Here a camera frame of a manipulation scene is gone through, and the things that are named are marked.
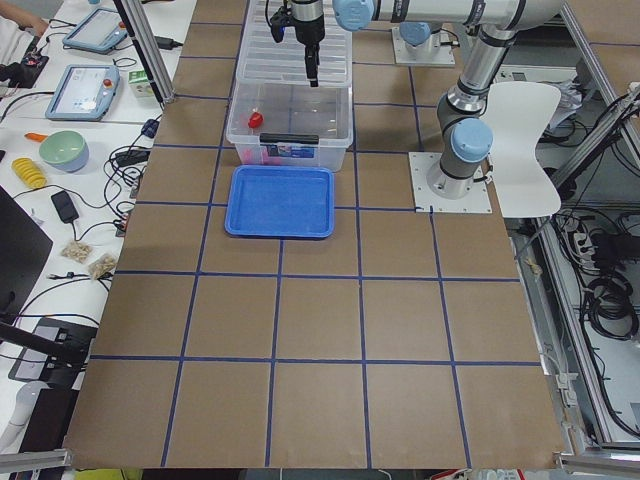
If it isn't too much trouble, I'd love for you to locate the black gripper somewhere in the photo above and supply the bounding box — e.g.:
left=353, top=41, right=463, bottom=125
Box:
left=293, top=18, right=324, bottom=87

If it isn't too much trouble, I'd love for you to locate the clear plastic box lid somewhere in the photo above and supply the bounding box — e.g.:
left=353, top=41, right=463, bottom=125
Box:
left=236, top=1, right=352, bottom=88

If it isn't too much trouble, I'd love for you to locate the red block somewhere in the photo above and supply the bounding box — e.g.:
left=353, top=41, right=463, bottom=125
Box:
left=247, top=111, right=264, bottom=129
left=242, top=148, right=257, bottom=165
left=262, top=156, right=282, bottom=166

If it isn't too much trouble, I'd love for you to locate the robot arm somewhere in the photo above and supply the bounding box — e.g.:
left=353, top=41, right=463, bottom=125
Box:
left=399, top=21, right=443, bottom=50
left=332, top=1, right=563, bottom=186

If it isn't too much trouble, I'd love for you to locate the clear plastic storage box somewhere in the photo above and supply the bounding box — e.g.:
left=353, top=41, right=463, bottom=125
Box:
left=226, top=82, right=353, bottom=172

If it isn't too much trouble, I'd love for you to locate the blue plastic tray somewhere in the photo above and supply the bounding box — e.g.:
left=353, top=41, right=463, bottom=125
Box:
left=225, top=165, right=335, bottom=239

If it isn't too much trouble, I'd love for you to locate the green white carton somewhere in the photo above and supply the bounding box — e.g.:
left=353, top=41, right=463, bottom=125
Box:
left=127, top=70, right=154, bottom=98

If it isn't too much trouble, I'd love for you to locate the white chair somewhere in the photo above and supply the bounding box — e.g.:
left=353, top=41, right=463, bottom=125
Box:
left=481, top=81, right=561, bottom=218

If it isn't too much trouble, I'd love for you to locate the teach pendant tablet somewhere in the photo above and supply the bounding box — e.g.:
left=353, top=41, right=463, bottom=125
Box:
left=62, top=8, right=128, bottom=54
left=45, top=64, right=120, bottom=121

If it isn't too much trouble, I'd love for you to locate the green bowl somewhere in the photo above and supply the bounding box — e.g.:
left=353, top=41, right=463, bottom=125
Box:
left=39, top=130, right=89, bottom=173

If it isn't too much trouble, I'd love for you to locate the black power adapter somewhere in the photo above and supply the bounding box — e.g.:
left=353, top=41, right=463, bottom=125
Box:
left=51, top=191, right=79, bottom=224

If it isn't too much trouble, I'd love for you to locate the orange toy carrot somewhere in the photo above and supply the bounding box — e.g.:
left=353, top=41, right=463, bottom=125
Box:
left=24, top=132, right=47, bottom=142

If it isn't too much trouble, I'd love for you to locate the snack bag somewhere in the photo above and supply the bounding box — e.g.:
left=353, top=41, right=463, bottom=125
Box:
left=60, top=240, right=93, bottom=264
left=87, top=253, right=118, bottom=280

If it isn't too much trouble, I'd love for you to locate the yellow toy corn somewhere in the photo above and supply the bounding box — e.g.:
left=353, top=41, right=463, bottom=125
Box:
left=11, top=157, right=47, bottom=189

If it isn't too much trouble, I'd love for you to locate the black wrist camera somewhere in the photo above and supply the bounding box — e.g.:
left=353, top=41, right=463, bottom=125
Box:
left=265, top=2, right=293, bottom=43

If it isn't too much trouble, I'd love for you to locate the black box latch handle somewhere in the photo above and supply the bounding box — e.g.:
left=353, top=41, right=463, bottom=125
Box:
left=259, top=132, right=319, bottom=145

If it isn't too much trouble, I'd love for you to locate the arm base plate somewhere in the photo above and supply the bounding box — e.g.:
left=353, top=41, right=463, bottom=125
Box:
left=391, top=22, right=455, bottom=68
left=408, top=152, right=492, bottom=214

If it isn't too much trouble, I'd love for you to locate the aluminium frame post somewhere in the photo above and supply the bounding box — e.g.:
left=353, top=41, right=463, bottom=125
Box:
left=113, top=0, right=175, bottom=108

